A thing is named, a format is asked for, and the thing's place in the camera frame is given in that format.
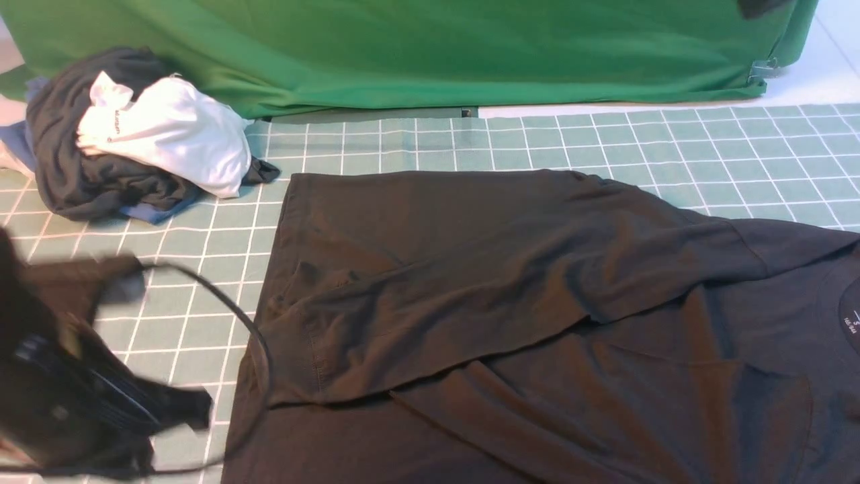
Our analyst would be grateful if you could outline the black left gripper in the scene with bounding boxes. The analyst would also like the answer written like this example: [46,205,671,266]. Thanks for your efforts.
[1,231,212,480]

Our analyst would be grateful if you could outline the dark gray long-sleeved shirt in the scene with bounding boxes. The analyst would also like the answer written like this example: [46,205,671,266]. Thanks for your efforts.
[221,169,859,483]

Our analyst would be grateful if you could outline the dark crumpled shirt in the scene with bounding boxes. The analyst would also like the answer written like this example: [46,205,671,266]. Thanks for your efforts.
[26,47,282,225]

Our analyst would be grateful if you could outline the white crumpled shirt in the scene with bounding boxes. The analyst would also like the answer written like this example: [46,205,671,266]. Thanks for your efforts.
[77,71,252,199]

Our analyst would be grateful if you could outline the green checkered table mat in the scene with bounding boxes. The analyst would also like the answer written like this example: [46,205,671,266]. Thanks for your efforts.
[1,104,859,468]

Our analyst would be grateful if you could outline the blue crumpled garment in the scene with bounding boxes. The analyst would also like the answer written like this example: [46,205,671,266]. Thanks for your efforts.
[2,69,202,225]

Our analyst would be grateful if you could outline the white garment at edge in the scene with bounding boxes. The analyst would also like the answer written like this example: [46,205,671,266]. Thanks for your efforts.
[1,95,35,179]

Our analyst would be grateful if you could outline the green backdrop cloth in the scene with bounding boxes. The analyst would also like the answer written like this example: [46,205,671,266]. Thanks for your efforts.
[2,1,817,118]

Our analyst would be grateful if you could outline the metal binder clip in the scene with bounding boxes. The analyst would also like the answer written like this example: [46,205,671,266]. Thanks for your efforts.
[747,57,783,85]

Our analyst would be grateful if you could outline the black left camera cable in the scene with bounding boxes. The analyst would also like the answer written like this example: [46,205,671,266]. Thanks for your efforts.
[0,261,272,479]

